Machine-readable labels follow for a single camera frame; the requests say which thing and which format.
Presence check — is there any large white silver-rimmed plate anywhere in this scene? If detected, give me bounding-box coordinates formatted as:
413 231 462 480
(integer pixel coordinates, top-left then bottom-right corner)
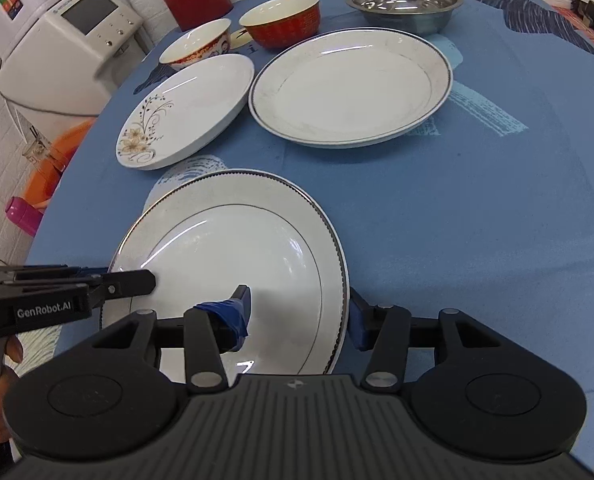
100 169 349 379

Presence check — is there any white floral plate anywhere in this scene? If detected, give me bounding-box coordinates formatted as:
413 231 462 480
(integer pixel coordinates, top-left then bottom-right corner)
114 54 255 170

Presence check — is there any white plate silver rim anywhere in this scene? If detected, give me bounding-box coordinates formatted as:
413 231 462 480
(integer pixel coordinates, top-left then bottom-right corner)
248 27 454 148

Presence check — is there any white bowl red pattern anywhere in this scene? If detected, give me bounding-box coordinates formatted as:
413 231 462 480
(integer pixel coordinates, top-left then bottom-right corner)
159 18 231 70

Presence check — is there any stainless steel bowl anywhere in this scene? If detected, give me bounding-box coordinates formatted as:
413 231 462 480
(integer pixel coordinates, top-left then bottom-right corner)
346 0 463 36

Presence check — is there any orange plastic basin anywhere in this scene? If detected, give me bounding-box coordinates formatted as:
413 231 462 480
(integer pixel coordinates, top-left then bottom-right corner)
22 118 95 207

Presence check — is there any blue patterned tablecloth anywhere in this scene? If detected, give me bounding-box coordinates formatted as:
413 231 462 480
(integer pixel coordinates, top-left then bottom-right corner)
27 0 594 469

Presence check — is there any white water dispenser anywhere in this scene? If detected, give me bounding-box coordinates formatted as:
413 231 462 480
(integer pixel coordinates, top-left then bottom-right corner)
0 0 147 139

